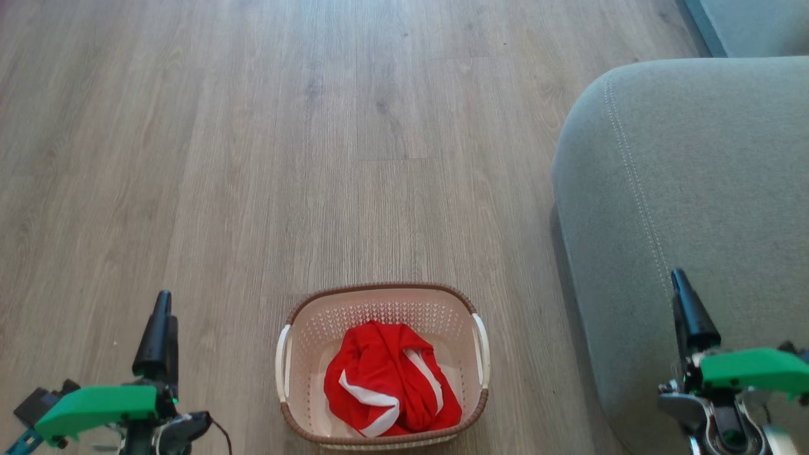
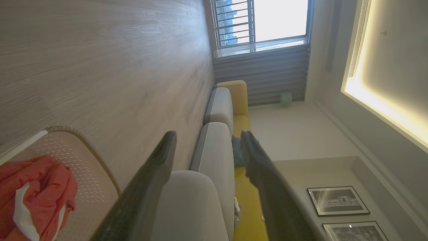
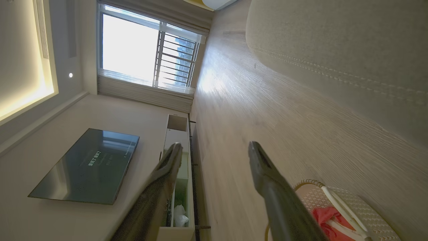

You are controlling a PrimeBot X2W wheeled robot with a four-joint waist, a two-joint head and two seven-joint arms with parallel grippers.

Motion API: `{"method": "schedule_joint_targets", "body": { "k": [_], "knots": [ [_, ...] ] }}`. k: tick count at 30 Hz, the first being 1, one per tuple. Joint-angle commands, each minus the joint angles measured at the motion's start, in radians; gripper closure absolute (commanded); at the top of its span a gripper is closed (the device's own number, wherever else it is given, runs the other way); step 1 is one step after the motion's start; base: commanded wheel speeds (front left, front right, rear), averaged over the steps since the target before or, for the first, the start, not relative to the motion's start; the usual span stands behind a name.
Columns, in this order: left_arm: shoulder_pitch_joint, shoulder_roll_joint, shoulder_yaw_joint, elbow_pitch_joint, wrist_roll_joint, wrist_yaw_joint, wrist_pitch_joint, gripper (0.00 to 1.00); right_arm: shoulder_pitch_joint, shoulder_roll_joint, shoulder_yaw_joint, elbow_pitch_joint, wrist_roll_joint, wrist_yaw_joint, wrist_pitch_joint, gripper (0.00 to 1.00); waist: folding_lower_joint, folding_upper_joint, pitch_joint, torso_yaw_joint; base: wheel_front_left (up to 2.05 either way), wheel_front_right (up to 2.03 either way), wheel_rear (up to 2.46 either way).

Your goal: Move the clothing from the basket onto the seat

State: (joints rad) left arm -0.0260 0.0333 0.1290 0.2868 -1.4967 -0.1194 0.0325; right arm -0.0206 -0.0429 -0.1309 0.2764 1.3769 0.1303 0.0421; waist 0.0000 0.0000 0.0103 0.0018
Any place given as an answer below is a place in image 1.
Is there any red white cloth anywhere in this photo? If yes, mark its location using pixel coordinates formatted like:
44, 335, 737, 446
324, 320, 463, 438

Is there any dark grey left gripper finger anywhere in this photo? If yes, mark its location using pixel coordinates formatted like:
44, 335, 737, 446
168, 314, 179, 400
132, 290, 171, 384

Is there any grey upholstered furniture piece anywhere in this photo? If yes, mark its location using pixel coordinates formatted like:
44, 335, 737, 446
681, 0, 809, 59

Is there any grey fabric sofa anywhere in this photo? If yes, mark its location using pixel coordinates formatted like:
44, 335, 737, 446
552, 56, 809, 455

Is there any white plastic laundry basket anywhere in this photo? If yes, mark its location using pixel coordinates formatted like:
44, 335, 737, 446
275, 282, 491, 451

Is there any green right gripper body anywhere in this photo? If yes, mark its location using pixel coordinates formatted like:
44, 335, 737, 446
694, 346, 809, 403

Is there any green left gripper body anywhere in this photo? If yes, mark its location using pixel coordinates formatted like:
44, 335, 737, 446
35, 378, 181, 446

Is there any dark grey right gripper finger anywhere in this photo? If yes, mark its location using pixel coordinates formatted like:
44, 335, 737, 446
671, 292, 691, 370
671, 269, 722, 356

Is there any teal metal bracket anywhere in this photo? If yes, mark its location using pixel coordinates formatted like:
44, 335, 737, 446
3, 428, 42, 455

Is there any thin black cable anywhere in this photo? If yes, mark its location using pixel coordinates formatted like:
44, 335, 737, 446
209, 417, 234, 455

